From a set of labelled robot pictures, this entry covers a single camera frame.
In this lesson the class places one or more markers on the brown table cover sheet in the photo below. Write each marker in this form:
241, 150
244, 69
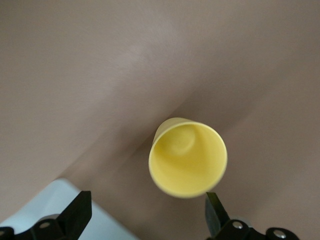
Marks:
75, 75

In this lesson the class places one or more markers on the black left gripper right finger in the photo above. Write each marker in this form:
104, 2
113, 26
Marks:
220, 225

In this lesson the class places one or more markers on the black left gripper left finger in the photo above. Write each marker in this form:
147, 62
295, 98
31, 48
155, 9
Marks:
70, 220

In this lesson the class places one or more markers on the yellow cup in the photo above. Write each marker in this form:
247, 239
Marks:
187, 162

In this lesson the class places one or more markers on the clear plastic bin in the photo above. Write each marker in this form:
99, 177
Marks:
50, 197

